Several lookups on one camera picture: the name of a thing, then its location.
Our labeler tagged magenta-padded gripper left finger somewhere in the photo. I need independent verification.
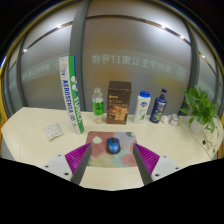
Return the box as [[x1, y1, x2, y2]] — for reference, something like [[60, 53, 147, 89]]
[[41, 142, 93, 186]]

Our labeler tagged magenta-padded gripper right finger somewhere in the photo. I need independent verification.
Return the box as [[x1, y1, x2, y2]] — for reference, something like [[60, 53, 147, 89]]
[[132, 143, 184, 186]]

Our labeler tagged blue and black computer mouse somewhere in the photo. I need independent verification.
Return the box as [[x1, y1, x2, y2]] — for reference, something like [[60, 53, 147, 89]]
[[105, 136, 122, 155]]

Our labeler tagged floral print mouse pad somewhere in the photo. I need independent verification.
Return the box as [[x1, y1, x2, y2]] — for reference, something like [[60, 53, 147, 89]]
[[85, 130, 138, 168]]

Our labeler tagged small patterned tissue packet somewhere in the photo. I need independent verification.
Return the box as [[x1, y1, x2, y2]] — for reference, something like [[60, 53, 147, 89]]
[[44, 122, 65, 141]]

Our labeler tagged small white crumpled object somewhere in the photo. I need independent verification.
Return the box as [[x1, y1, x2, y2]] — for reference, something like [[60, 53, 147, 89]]
[[160, 114, 170, 125]]

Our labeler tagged small white jar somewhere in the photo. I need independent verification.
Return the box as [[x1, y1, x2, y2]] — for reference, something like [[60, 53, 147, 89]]
[[168, 113, 181, 127]]

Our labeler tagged dark blue shampoo bottle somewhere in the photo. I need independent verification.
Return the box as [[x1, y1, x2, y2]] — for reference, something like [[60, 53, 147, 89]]
[[148, 88, 168, 125]]

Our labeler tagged white bottle with blue cap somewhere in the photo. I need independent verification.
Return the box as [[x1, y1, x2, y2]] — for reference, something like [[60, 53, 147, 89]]
[[132, 90, 152, 125]]

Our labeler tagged clear bottle with green label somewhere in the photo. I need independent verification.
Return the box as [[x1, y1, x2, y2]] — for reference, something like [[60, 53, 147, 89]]
[[91, 87, 105, 125]]

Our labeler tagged green and white shuttlecock tube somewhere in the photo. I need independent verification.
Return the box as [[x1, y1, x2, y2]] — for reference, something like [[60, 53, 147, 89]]
[[58, 54, 85, 136]]

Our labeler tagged green plant in white pot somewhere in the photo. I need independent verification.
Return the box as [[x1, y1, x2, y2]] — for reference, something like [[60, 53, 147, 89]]
[[179, 84, 223, 154]]

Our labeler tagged brown cardboard box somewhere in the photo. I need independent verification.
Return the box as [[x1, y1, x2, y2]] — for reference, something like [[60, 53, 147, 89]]
[[106, 80, 133, 126]]

